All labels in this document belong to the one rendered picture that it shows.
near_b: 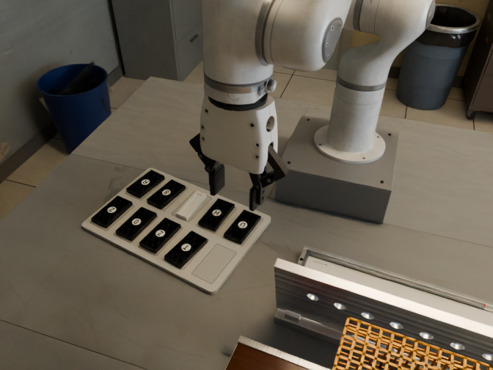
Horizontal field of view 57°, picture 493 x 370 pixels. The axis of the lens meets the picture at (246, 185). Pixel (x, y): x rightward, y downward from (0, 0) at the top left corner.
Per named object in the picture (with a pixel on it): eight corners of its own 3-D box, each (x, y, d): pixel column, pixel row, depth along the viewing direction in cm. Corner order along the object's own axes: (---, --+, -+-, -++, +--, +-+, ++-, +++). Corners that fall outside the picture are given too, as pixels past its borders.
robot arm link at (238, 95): (287, 67, 57) (285, 89, 58) (227, 51, 60) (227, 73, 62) (254, 93, 51) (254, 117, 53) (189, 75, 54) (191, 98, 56)
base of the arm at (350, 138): (329, 119, 134) (338, 59, 122) (392, 137, 126) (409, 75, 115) (302, 150, 121) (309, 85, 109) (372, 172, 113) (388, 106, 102)
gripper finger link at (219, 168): (224, 149, 66) (225, 186, 70) (206, 143, 67) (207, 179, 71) (213, 160, 64) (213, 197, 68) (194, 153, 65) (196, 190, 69)
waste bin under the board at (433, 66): (452, 89, 348) (479, 6, 308) (452, 120, 316) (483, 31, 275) (392, 80, 359) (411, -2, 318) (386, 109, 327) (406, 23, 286)
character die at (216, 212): (235, 207, 118) (234, 204, 118) (215, 231, 112) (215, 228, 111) (218, 201, 120) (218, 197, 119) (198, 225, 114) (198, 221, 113)
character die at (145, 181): (164, 179, 127) (164, 175, 126) (139, 198, 121) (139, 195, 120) (152, 172, 129) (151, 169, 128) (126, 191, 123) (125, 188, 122)
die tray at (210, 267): (272, 219, 116) (272, 216, 116) (213, 296, 99) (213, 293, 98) (150, 169, 132) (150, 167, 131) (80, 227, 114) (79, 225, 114)
